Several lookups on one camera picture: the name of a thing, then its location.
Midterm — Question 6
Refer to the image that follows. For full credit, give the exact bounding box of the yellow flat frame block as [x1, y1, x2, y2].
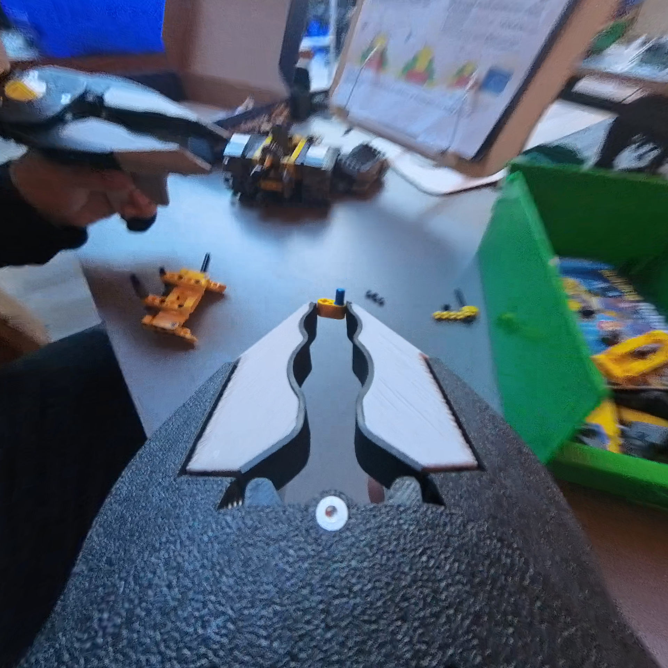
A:
[591, 330, 668, 383]

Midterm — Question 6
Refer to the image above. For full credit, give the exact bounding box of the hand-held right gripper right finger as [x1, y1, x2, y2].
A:
[346, 303, 479, 473]

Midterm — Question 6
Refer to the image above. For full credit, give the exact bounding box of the grey desk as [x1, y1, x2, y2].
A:
[78, 99, 668, 668]

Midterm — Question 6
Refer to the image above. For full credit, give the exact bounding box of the instruction sheet on stand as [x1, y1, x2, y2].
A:
[328, 0, 623, 197]

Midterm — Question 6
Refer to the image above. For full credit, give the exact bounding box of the black yellow toy block vehicle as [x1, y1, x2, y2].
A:
[222, 124, 341, 205]

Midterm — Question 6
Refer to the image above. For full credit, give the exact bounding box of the black device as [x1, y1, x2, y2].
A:
[288, 64, 315, 122]

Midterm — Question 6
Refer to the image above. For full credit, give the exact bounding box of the person's left hand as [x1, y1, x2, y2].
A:
[9, 153, 158, 227]

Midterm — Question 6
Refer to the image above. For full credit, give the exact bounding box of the brown cardboard box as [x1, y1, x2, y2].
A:
[163, 0, 294, 106]

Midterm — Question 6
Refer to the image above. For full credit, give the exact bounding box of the printed instruction sheet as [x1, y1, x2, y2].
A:
[333, 0, 571, 158]

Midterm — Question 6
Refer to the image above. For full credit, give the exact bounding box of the blue storage bin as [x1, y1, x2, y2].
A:
[0, 0, 168, 59]

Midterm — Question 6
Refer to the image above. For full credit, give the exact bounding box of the green storage bin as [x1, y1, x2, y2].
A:
[476, 161, 668, 510]

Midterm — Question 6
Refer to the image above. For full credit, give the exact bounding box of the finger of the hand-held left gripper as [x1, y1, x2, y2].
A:
[56, 118, 213, 175]
[101, 89, 231, 158]

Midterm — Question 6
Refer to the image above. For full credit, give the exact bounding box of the person's dark clothed body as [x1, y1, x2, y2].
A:
[0, 325, 148, 668]

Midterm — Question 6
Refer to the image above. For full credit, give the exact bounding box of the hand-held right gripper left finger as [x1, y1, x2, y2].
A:
[186, 302, 317, 475]

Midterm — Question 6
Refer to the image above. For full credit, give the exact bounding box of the person's left forearm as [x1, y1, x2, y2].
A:
[0, 164, 88, 268]

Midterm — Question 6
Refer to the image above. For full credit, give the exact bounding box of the small black yellow block assembly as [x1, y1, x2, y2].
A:
[315, 286, 350, 319]

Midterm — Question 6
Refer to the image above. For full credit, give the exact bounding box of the dark grey studded block shell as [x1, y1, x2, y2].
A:
[334, 142, 390, 195]

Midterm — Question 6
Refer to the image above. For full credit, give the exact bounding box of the dark wooden workbench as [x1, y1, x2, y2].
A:
[563, 65, 668, 108]

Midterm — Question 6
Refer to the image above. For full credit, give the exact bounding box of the yellow block frame assembly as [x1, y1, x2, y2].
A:
[129, 253, 228, 349]

